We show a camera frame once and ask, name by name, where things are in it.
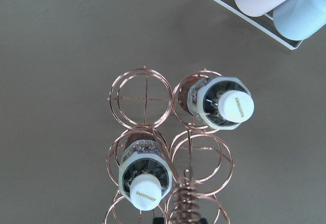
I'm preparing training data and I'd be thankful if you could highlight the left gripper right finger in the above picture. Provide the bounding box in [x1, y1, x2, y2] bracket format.
[196, 218, 208, 224]

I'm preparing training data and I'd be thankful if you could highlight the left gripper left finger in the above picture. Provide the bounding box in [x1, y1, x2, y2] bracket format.
[152, 217, 165, 224]

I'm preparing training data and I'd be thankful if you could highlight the copper wire bottle basket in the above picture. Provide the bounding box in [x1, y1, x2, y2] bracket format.
[103, 67, 234, 223]

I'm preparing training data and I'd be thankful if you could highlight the tea bottle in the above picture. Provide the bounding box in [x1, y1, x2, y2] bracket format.
[118, 132, 173, 211]
[177, 74, 255, 130]

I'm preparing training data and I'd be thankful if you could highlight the blue cup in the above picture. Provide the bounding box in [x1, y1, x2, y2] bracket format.
[273, 0, 325, 41]

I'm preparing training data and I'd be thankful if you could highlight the white wire cup rack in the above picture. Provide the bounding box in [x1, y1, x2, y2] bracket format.
[213, 0, 303, 50]

